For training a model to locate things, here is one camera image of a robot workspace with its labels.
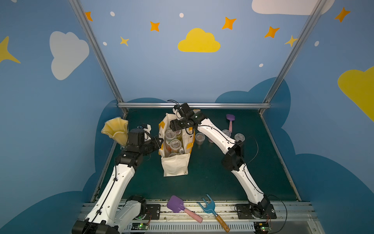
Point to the seed jar in bag middle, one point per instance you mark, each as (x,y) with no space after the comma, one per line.
(169,136)

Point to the teal garden fork wooden handle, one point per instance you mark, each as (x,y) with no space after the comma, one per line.
(209,208)

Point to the aluminium back rail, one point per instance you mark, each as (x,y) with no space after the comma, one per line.
(196,105)

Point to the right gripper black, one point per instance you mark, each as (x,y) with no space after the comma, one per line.
(178,124)

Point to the seed jar in bag back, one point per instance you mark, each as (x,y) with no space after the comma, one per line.
(179,134)

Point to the left circuit board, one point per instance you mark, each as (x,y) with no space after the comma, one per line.
(139,226)

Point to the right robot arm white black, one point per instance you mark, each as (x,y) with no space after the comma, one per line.
(233,159)

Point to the small purple shovel pink handle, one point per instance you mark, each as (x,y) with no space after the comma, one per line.
(230,118)

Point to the white canvas bag yellow handles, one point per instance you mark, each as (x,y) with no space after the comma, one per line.
(175,164)

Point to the seed jar pink seeds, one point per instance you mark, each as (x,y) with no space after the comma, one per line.
(227,132)

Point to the right circuit board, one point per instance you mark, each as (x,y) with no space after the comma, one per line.
(262,228)

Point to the circuit board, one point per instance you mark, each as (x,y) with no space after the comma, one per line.
(262,228)
(139,226)

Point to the seed jar clear lid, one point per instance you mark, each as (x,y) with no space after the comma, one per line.
(239,137)

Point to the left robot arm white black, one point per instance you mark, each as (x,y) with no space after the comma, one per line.
(104,218)

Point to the seed jar in bag front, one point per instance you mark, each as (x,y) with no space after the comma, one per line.
(176,146)

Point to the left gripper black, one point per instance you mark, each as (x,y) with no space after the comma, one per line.
(153,143)

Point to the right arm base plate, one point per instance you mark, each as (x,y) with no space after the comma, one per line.
(250,211)

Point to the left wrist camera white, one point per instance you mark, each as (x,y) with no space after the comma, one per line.
(147,128)

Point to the seed jar in bag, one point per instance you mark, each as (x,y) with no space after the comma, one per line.
(179,134)
(169,136)
(176,146)

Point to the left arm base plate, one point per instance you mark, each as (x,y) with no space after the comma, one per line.
(152,212)

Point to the seed jar brown seeds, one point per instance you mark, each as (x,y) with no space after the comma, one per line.
(199,138)

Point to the yellow ruffled vase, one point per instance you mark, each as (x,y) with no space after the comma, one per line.
(117,129)

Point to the large purple shovel pink handle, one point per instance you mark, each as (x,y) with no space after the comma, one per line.
(176,204)

